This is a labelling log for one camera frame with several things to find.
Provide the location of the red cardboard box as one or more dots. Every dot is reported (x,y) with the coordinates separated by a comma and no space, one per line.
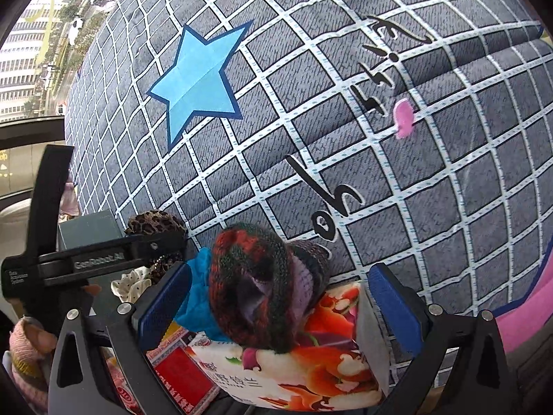
(189,387)

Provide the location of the dark red knitted hat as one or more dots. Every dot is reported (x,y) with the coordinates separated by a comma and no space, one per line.
(261,287)

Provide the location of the blue knitted cloth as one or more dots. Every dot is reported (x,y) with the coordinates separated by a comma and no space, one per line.
(195,314)

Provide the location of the pale pink cloth pile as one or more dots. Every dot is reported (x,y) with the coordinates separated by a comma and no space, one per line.
(69,204)

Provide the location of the grey checked blanket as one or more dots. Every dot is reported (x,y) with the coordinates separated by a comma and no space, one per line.
(417,133)

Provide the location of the grey storage box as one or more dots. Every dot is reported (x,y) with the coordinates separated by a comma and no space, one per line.
(88,229)

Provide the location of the white dotted scrunchie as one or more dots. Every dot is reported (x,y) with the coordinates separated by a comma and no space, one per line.
(129,287)

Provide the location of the leopard print scrunchie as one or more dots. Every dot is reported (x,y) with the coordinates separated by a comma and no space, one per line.
(151,222)

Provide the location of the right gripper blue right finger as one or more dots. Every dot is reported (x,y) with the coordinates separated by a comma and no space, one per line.
(402,309)

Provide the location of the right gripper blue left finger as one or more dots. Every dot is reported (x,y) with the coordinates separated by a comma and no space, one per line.
(158,305)

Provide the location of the floral tissue pack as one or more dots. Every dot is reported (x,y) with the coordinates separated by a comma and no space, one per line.
(340,360)

